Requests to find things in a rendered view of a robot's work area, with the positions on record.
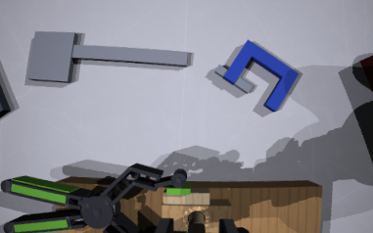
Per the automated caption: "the wooden dowel pin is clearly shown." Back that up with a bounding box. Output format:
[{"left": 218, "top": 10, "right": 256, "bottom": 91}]
[{"left": 188, "top": 211, "right": 206, "bottom": 233}]

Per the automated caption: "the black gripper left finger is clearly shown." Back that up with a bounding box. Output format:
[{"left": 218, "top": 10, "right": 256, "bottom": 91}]
[{"left": 143, "top": 218, "right": 174, "bottom": 233}]

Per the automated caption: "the brown wooden bench board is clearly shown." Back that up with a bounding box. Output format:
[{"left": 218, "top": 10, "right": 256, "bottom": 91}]
[{"left": 56, "top": 176, "right": 322, "bottom": 233}]

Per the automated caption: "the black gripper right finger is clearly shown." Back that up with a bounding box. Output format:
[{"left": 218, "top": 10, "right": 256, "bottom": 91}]
[{"left": 219, "top": 219, "right": 250, "bottom": 233}]

